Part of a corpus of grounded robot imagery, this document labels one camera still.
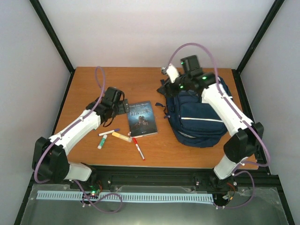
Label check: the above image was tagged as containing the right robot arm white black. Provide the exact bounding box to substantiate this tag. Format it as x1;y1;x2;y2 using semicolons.
158;55;265;188

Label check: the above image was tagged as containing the right black frame post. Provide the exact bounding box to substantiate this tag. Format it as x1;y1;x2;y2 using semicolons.
235;0;285;73

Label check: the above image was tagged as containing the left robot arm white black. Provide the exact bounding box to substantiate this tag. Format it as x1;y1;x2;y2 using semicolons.
32;87;129;189

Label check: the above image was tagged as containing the light blue slotted cable duct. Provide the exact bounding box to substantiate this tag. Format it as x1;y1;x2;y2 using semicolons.
36;190;213;204

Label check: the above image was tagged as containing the dark blue fantasy book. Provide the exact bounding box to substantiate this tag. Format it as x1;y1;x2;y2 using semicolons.
127;101;158;138

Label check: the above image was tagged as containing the black frame post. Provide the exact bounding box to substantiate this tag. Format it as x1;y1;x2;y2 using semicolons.
29;0;75;72
235;0;285;73

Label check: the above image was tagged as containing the green white glue stick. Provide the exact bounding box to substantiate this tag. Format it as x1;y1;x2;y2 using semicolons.
97;135;107;149

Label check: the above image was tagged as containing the purple capped white marker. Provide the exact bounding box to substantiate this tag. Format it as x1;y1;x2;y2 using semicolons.
98;128;120;136

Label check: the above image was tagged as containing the red marker pen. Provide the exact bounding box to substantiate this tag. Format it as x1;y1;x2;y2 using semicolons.
132;138;145;161

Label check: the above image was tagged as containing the left black frame post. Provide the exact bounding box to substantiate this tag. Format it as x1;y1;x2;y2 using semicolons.
29;0;75;72

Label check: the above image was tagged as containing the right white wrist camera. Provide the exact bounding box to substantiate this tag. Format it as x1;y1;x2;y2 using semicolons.
161;63;180;83

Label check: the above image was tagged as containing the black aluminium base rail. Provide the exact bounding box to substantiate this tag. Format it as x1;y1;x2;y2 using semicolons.
30;164;281;195

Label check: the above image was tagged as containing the yellow highlighter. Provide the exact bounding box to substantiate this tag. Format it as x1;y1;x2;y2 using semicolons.
112;132;132;143

